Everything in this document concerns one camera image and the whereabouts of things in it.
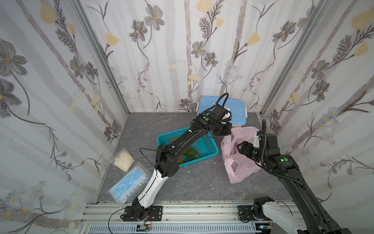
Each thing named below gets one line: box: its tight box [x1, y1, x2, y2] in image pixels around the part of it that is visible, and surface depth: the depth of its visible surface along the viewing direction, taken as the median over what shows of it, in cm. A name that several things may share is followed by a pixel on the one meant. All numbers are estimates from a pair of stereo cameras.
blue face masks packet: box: [108, 162, 153, 206], surface depth 84 cm
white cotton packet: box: [110, 147, 135, 174], surface depth 93 cm
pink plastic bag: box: [220, 126, 262, 184], surface depth 80 cm
